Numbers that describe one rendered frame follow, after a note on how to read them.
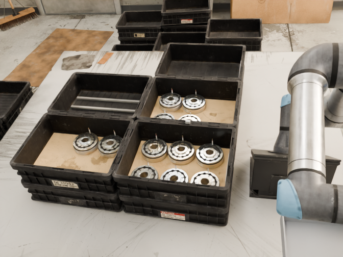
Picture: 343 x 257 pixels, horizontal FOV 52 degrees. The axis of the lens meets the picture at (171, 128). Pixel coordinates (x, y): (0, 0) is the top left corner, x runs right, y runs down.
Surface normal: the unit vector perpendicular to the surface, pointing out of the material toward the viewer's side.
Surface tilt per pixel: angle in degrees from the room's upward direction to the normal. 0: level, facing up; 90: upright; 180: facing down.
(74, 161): 0
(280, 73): 0
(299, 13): 72
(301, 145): 21
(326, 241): 2
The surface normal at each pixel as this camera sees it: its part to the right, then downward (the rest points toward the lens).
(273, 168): -0.18, 0.68
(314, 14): -0.18, 0.44
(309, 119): -0.12, -0.60
